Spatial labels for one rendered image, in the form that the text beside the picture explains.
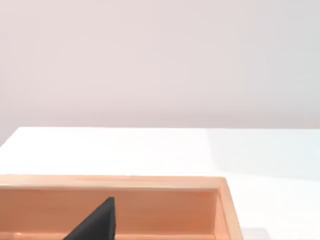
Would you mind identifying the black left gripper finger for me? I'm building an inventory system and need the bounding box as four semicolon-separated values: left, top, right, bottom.
62;196;118;240

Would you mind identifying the shallow salmon-coloured box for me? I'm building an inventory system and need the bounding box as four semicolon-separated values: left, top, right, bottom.
0;174;245;240

